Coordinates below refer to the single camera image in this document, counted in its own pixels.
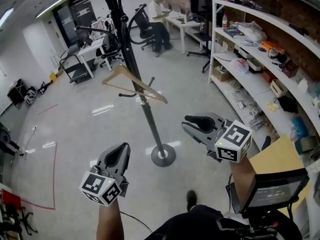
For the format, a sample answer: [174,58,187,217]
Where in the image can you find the brown wooden box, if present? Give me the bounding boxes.
[281,58,300,79]

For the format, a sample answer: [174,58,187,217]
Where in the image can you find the white pink patterned cloth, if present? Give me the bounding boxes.
[89,16,116,41]

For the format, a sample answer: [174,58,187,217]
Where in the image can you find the black platform trolley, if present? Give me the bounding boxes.
[59,54,97,84]

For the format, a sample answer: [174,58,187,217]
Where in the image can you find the black display screen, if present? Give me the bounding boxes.
[239,167,311,215]

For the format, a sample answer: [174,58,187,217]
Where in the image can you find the person's left forearm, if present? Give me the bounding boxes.
[96,200,125,240]

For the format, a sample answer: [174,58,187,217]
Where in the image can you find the black coat rack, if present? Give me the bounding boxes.
[68,0,177,168]

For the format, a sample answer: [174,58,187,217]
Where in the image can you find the white box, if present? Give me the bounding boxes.
[246,58,263,74]

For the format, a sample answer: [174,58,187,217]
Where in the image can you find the black white cable bundle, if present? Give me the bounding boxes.
[24,86,38,107]

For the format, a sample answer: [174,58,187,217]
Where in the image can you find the orange red box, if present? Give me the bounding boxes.
[262,70,277,83]

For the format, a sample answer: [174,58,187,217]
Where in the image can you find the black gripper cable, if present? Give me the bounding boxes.
[119,210,153,234]
[226,173,235,211]

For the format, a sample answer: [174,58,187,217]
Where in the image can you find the light wooden table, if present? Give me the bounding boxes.
[248,135,312,211]

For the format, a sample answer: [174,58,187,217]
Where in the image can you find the blue plastic bag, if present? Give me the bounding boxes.
[290,116,310,141]

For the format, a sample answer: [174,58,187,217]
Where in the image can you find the blue book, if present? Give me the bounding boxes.
[223,26,247,40]

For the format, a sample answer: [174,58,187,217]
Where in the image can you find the person's black trousers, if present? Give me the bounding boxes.
[144,203,241,240]

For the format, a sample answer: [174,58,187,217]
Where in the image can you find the person's right forearm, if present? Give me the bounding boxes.
[228,156,258,214]

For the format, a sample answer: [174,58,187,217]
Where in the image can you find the pile of metal parts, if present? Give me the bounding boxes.
[231,80,266,132]

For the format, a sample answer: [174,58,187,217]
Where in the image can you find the red black office chair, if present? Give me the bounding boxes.
[0,188,39,240]

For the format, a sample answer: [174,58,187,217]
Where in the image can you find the black cloth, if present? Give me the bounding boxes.
[277,95,300,114]

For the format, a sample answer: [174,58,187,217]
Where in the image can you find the person's black shoe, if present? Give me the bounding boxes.
[186,189,198,213]

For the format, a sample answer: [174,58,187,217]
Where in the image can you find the long ceiling light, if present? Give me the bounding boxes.
[34,0,67,19]
[0,7,15,29]

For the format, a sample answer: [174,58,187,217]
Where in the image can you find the black headphones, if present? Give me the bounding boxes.
[267,47,288,65]

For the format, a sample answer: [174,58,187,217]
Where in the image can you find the beige box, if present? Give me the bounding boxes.
[269,78,288,97]

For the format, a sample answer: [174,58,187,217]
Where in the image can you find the wooden hanger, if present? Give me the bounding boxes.
[101,64,169,105]

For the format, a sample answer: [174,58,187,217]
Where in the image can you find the white red plastic bag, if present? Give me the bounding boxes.
[229,57,250,74]

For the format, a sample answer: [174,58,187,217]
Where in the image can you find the black glass double door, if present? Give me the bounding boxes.
[52,0,97,49]

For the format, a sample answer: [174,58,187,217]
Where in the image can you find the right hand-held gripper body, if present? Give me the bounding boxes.
[205,118,253,164]

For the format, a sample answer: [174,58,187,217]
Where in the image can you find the black folding frame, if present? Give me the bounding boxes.
[6,78,26,107]

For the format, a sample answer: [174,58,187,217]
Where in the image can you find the white desk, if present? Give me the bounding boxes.
[76,37,113,79]
[163,10,208,55]

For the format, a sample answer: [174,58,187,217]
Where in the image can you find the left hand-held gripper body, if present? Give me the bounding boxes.
[78,163,130,207]

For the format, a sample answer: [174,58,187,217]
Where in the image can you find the cardboard box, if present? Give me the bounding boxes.
[212,61,232,82]

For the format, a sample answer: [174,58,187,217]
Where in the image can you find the white metal shelving unit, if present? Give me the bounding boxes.
[207,0,320,235]

